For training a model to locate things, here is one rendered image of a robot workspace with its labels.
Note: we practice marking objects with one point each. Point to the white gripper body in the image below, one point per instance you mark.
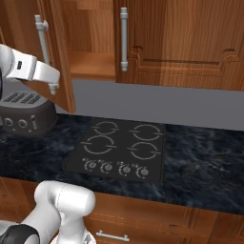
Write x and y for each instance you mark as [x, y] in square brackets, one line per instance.
[46, 72]

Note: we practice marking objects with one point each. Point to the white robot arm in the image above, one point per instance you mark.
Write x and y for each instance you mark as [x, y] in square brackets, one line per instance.
[65, 203]

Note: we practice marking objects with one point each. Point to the open wooden cabinet door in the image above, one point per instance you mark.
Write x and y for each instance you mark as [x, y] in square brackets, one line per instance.
[60, 44]

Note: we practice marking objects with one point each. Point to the wooden base cabinet front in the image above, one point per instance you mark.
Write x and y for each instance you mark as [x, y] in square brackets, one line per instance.
[228, 230]
[14, 198]

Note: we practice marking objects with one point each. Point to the closed wooden cabinet door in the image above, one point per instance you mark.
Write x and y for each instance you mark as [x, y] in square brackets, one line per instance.
[187, 38]

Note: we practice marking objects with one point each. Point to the dark grey toaster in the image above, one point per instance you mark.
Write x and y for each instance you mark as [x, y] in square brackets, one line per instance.
[27, 117]

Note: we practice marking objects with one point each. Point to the grey hob knob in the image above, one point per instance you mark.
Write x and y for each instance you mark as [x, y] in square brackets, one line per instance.
[126, 170]
[108, 167]
[144, 172]
[92, 165]

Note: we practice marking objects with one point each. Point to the black hob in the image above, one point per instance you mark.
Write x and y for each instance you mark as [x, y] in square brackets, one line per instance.
[120, 146]

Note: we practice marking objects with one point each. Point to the wooden drawer front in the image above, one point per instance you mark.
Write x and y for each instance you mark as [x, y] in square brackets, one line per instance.
[149, 216]

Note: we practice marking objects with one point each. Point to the wooden wall cabinet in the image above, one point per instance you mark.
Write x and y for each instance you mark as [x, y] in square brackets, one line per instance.
[92, 63]

